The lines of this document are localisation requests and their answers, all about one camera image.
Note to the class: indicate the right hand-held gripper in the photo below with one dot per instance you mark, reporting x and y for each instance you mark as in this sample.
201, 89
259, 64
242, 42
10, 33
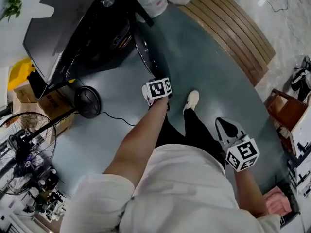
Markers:
243, 154

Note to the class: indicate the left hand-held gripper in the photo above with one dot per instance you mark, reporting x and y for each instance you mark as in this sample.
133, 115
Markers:
156, 89

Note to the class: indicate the black washing machine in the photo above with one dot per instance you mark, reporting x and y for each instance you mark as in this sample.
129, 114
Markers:
73, 25

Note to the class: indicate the person's right forearm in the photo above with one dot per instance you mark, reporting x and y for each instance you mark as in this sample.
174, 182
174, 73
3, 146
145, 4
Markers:
250, 193

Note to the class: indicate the person's left forearm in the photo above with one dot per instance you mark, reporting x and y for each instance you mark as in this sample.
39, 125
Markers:
141, 137

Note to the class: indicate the person's white left shoe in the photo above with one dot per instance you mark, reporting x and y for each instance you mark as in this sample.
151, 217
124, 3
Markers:
145, 93

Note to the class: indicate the person's white shoe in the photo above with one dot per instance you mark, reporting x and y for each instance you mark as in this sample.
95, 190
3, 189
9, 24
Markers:
192, 98
145, 93

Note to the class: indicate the person's black trousers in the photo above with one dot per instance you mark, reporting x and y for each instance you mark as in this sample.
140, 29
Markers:
194, 130

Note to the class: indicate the person's white right shoe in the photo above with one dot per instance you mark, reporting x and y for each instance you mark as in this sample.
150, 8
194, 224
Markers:
192, 98

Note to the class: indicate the brown wooden stool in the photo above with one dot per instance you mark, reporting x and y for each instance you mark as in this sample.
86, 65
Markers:
284, 110

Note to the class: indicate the black standing fan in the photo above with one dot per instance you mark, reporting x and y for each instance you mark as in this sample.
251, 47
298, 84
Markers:
87, 102

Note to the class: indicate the white printed board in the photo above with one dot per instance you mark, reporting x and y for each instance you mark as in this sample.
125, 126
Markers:
303, 139

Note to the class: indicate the person's white shirt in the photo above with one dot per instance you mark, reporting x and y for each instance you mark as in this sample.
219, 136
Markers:
175, 193

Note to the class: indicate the pink cloth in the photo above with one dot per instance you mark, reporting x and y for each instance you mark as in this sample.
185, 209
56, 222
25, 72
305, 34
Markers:
277, 203

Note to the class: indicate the black striped bag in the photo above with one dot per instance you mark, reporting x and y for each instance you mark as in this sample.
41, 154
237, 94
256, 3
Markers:
301, 81

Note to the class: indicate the wooden slat platform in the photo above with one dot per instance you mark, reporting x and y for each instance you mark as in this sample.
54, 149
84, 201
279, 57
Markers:
233, 33

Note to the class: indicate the black basket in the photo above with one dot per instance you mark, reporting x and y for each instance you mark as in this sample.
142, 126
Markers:
295, 203

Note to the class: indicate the large cardboard box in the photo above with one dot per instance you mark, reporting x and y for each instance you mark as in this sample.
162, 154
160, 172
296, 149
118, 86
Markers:
58, 110

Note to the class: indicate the small cardboard box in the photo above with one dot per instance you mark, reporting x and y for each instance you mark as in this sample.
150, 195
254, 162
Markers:
24, 93

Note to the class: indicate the yellow plastic container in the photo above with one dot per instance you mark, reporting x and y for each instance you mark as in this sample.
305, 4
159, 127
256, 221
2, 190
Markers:
18, 74

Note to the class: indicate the black equipment pile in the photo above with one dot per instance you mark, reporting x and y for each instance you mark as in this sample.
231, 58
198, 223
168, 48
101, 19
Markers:
48, 198

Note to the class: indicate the green plant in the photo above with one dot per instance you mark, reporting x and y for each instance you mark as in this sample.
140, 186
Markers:
13, 1

